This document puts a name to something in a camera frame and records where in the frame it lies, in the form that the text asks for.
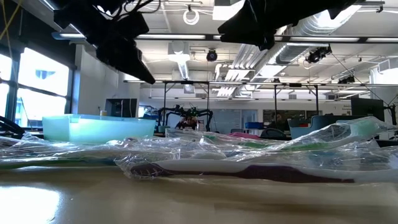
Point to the black gantry frame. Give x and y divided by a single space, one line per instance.
186 82

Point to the magenta microfibre cloth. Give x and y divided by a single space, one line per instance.
242 135

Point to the white ceiling louvre panels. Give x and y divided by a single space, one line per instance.
239 74

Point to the light teal translucent tray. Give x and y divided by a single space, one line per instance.
93 130

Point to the blue storage crate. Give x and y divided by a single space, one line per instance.
253 125

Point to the ceiling light strip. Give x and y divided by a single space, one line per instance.
171 36

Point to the dark computer monitor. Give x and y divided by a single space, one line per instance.
121 107
367 109

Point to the black ceiling camera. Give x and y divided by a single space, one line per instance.
346 80
211 56

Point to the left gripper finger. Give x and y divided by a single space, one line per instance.
127 59

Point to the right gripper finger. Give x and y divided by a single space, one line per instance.
248 25

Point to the black ceiling camera rig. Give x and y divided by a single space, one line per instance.
317 55

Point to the person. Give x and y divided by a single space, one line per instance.
280 121
186 123

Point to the grey-blue plastic bin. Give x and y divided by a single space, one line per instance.
311 127

